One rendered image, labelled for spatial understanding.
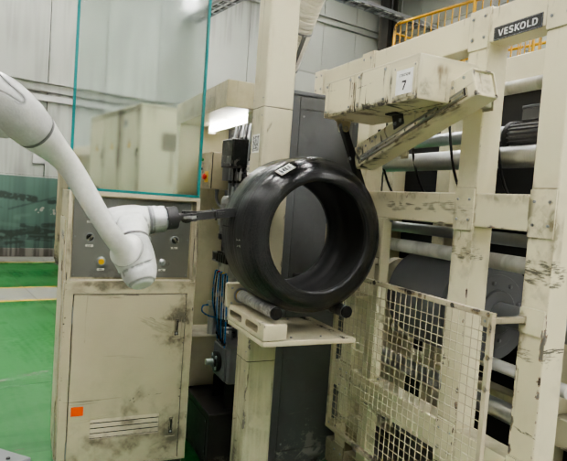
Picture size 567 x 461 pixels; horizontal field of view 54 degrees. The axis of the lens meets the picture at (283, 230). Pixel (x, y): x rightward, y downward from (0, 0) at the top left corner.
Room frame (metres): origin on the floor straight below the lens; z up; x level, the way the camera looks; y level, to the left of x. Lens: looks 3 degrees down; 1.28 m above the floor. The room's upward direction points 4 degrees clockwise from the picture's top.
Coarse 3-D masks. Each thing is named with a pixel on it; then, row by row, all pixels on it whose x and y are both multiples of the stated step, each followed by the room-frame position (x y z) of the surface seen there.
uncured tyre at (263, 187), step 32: (288, 160) 1.93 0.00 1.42; (320, 160) 1.94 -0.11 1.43; (256, 192) 1.85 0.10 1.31; (288, 192) 1.86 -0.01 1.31; (320, 192) 2.21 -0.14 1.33; (352, 192) 1.96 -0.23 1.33; (224, 224) 1.98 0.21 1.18; (256, 224) 1.82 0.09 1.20; (352, 224) 2.21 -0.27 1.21; (256, 256) 1.82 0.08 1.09; (320, 256) 2.24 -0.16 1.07; (352, 256) 2.18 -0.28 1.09; (256, 288) 1.88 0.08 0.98; (288, 288) 1.87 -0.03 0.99; (320, 288) 2.18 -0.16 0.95; (352, 288) 1.98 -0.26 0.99
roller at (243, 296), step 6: (240, 294) 2.13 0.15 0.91; (246, 294) 2.10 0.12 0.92; (240, 300) 2.13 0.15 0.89; (246, 300) 2.06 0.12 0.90; (252, 300) 2.01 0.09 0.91; (258, 300) 1.99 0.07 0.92; (252, 306) 2.00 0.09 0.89; (258, 306) 1.95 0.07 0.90; (264, 306) 1.91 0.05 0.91; (270, 306) 1.89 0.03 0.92; (276, 306) 1.87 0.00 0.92; (264, 312) 1.90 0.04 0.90; (270, 312) 1.86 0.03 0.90; (276, 312) 1.86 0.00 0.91; (282, 312) 1.88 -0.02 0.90; (276, 318) 1.86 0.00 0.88
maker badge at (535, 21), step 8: (528, 16) 1.79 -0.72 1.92; (536, 16) 1.76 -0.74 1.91; (512, 24) 1.85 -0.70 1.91; (520, 24) 1.81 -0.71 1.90; (528, 24) 1.79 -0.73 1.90; (536, 24) 1.76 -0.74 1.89; (496, 32) 1.91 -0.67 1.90; (504, 32) 1.87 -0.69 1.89; (512, 32) 1.84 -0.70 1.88; (520, 32) 1.81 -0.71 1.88; (496, 40) 1.91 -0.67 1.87
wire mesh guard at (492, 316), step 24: (384, 312) 2.09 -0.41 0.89; (480, 312) 1.65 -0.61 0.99; (360, 336) 2.23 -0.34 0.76; (408, 336) 1.96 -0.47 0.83; (456, 336) 1.74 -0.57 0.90; (336, 360) 2.39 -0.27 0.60; (432, 360) 1.84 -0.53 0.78; (480, 360) 1.65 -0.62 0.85; (360, 384) 2.20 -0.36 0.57; (408, 384) 1.94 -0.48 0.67; (480, 408) 1.62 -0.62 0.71; (336, 432) 2.33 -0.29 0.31; (384, 432) 2.04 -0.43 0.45; (480, 432) 1.61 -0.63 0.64; (480, 456) 1.61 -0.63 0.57
